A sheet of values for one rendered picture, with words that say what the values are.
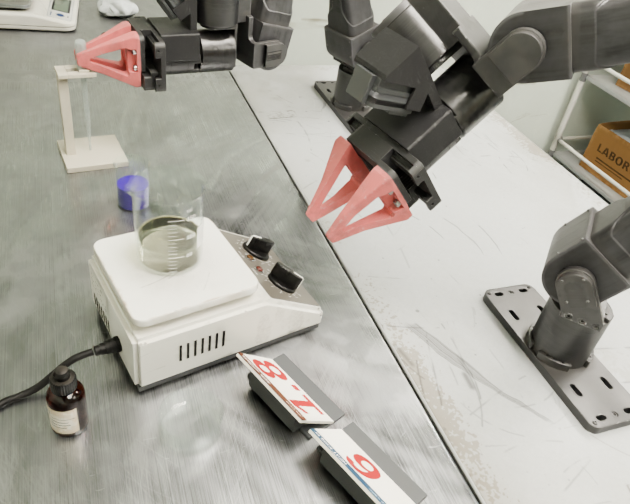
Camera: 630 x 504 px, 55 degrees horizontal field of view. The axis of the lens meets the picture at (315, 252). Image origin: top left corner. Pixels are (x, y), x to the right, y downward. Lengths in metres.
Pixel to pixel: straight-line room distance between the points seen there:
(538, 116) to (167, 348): 2.47
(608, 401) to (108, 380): 0.49
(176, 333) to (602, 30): 0.42
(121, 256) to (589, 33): 0.43
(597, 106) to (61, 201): 2.59
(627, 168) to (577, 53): 2.23
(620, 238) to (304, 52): 1.71
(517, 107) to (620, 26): 2.24
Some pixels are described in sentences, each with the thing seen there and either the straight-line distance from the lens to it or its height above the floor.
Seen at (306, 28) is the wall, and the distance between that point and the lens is 2.16.
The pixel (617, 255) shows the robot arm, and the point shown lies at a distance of 0.61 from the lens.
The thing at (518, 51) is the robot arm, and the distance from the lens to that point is 0.53.
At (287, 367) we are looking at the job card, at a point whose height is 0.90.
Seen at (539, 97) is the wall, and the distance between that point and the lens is 2.82.
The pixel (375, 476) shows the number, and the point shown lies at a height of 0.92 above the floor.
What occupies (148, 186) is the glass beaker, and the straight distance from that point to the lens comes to 0.56.
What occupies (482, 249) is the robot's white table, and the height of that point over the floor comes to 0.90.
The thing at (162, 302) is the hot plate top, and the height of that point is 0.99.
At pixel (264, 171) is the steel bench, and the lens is 0.89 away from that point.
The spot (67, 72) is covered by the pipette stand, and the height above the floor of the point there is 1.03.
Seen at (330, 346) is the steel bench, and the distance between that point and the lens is 0.63.
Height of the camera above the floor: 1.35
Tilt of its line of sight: 38 degrees down
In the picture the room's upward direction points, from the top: 10 degrees clockwise
